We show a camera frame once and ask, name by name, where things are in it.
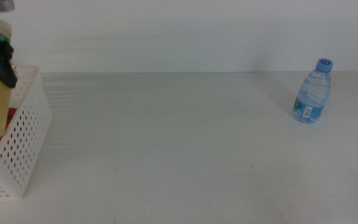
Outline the clear water bottle blue cap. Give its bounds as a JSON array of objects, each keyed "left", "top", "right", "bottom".
[{"left": 292, "top": 58, "right": 334, "bottom": 124}]

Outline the white perforated plastic basket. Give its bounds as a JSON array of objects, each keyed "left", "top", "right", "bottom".
[{"left": 0, "top": 65, "right": 53, "bottom": 200}]

